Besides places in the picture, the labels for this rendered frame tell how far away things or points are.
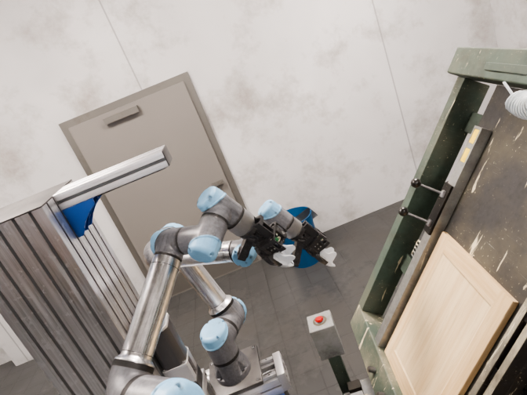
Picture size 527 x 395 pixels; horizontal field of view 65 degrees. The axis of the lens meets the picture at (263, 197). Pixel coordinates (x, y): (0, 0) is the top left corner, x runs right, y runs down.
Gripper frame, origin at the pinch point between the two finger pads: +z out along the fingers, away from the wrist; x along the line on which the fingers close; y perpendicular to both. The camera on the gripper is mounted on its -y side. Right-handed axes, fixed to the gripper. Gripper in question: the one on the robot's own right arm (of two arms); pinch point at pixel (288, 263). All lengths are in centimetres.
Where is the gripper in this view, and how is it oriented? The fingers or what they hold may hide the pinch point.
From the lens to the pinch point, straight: 127.4
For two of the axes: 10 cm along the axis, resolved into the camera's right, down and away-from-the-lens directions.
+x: 0.9, -6.9, 7.2
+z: 7.0, 5.6, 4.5
